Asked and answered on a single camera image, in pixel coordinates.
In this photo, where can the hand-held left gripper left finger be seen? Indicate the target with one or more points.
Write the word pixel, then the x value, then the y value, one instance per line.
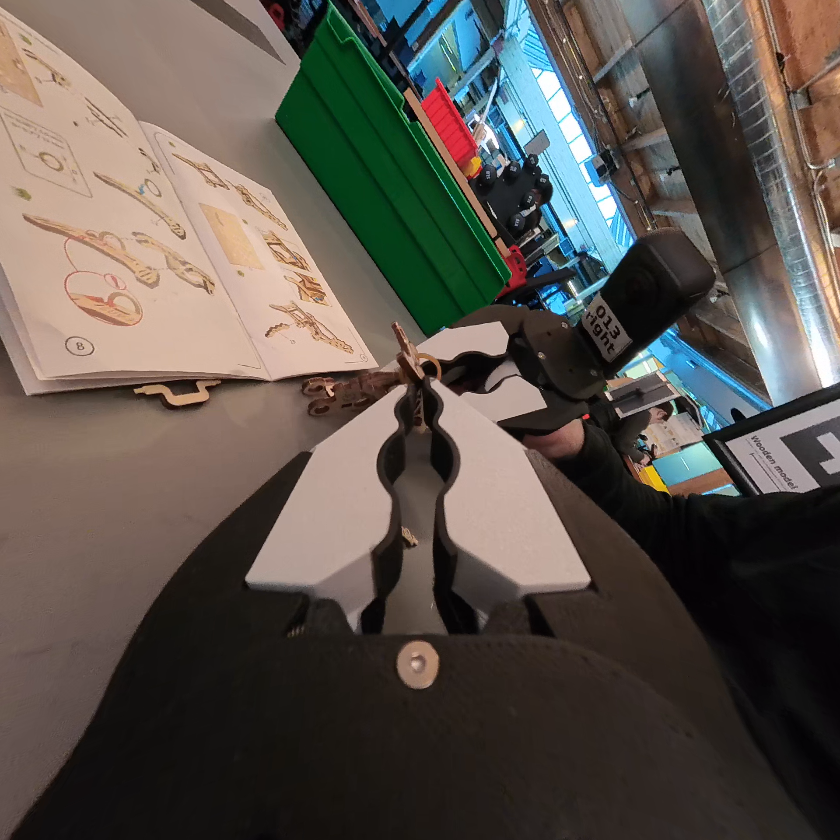
pixel 328 512

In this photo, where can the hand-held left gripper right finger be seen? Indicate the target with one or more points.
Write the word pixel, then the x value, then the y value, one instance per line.
pixel 512 518

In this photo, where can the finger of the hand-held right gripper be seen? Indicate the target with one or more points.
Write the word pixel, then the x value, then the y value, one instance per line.
pixel 508 400
pixel 466 341

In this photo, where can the wooden model axle assembly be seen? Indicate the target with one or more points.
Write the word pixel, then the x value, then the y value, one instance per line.
pixel 408 361

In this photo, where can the wooden model side frame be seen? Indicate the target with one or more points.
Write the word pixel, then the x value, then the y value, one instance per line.
pixel 341 394

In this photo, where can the person's right hand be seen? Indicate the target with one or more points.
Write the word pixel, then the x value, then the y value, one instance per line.
pixel 561 441

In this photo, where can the small wooden offcut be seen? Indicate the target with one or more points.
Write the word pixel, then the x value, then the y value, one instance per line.
pixel 410 537

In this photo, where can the wooden side table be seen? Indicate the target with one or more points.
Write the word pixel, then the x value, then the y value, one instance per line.
pixel 482 213

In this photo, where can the black rack with round caps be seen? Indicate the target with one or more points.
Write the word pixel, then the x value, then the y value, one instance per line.
pixel 512 197

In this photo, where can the green plastic bin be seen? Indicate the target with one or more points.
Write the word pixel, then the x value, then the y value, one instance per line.
pixel 394 197

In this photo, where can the zigzag wooden part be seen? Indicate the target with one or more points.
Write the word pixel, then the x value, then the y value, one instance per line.
pixel 174 392

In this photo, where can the red plastic bin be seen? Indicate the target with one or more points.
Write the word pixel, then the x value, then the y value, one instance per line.
pixel 449 124

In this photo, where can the black framed paper sign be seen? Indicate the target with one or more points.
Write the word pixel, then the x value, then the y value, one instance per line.
pixel 774 453

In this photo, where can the open instruction booklet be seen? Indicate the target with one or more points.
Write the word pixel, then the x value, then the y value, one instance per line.
pixel 131 262

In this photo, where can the silver ventilation duct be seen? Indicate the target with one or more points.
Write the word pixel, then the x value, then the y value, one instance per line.
pixel 754 197

